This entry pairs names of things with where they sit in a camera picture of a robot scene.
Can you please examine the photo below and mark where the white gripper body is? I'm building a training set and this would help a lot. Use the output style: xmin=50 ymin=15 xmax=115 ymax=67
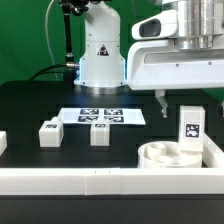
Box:
xmin=127 ymin=40 xmax=224 ymax=90

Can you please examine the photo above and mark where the white round stool seat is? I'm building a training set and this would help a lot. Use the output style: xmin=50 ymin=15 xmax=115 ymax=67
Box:
xmin=138 ymin=141 xmax=202 ymax=168

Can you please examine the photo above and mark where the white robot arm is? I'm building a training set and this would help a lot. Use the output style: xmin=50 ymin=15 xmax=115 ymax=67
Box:
xmin=76 ymin=0 xmax=224 ymax=108

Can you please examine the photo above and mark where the white U-shaped obstacle fence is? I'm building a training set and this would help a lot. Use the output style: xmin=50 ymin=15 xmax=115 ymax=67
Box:
xmin=0 ymin=138 xmax=224 ymax=195

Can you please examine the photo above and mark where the white marker tag sheet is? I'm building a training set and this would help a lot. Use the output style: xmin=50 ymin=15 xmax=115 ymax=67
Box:
xmin=58 ymin=108 xmax=146 ymax=125

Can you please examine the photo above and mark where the black cable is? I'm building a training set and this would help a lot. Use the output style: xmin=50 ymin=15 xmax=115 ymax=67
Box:
xmin=28 ymin=63 xmax=80 ymax=82

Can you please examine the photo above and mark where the white cable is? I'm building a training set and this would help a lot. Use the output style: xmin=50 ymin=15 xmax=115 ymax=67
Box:
xmin=44 ymin=0 xmax=59 ymax=81

